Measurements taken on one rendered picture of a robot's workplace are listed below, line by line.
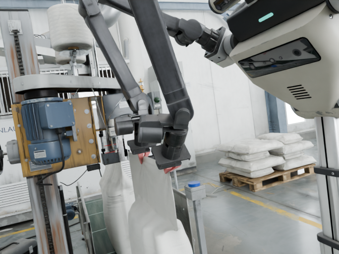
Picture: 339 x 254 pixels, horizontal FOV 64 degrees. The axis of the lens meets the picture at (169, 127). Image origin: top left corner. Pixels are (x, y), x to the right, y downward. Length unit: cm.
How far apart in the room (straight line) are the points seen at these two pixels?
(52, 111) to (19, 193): 316
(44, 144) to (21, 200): 308
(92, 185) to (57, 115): 314
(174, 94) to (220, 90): 574
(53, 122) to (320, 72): 86
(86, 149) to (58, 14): 58
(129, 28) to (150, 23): 414
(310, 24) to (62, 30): 84
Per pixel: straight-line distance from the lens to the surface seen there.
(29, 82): 110
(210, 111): 616
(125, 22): 475
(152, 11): 58
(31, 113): 111
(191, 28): 109
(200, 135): 603
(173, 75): 61
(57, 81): 112
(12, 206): 419
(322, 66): 86
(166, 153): 74
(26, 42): 141
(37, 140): 112
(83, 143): 130
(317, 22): 80
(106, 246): 203
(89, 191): 414
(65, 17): 117
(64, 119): 104
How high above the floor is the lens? 121
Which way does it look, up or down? 3 degrees down
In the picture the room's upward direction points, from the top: 8 degrees counter-clockwise
